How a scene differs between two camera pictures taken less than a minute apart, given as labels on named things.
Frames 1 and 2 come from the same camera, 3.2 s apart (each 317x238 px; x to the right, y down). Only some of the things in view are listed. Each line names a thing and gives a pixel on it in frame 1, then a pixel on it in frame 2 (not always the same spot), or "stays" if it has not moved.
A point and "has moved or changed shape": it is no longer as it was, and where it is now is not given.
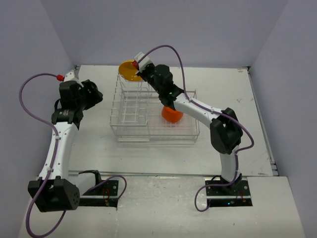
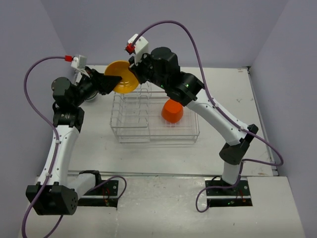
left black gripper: (94, 96) to (99, 81)
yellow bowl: (128, 71) has moved or changed shape
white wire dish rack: (136, 116) stays
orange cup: (171, 115) stays
